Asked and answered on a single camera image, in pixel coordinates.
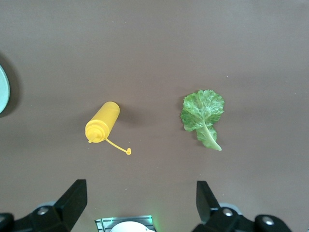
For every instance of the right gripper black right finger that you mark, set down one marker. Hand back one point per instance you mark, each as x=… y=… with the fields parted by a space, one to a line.
x=210 y=212

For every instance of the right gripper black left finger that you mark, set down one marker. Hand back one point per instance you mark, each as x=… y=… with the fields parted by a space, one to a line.
x=70 y=207

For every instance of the green lettuce leaf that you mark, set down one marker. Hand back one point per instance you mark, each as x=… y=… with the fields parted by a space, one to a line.
x=202 y=113

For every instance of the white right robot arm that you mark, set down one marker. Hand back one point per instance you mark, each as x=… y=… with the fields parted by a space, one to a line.
x=130 y=227

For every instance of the mint green plate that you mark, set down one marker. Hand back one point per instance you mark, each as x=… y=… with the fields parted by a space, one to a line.
x=3 y=89

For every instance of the yellow mustard squeeze bottle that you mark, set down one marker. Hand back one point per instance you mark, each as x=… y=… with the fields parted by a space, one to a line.
x=106 y=118

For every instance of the brown table cover sheet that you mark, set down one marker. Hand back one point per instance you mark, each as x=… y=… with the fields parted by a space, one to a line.
x=154 y=48

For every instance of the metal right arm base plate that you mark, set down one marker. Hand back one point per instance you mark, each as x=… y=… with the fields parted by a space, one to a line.
x=101 y=223

